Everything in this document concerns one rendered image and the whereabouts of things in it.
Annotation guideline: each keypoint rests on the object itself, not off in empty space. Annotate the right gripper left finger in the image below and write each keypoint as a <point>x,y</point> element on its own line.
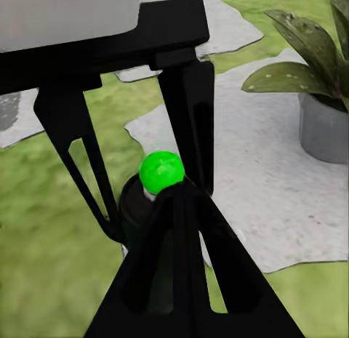
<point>123,312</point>

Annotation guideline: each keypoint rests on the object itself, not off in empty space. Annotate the insectifuge atomizer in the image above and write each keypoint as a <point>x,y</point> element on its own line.
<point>158,170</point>

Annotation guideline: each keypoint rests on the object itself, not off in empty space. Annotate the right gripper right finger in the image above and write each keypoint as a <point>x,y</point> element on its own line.
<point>253,308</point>

